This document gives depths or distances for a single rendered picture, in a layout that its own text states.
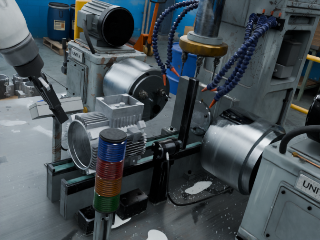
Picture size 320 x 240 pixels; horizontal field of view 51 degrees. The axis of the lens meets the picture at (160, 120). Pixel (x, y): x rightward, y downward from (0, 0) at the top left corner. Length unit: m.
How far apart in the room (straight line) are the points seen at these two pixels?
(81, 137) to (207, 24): 0.58
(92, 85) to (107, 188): 0.89
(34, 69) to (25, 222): 0.46
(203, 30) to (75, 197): 0.70
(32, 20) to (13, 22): 6.08
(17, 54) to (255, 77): 0.86
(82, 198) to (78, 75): 0.73
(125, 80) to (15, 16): 0.64
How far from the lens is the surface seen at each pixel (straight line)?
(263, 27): 1.10
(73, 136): 1.16
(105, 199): 0.78
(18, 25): 0.90
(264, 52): 1.34
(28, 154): 1.46
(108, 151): 0.71
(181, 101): 1.47
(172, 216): 1.19
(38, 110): 1.21
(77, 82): 1.68
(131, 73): 1.43
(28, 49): 0.93
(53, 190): 1.17
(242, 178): 1.06
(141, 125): 1.10
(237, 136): 1.06
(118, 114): 1.05
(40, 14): 7.01
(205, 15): 1.23
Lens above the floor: 1.55
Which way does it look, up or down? 24 degrees down
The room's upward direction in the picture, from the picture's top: 9 degrees clockwise
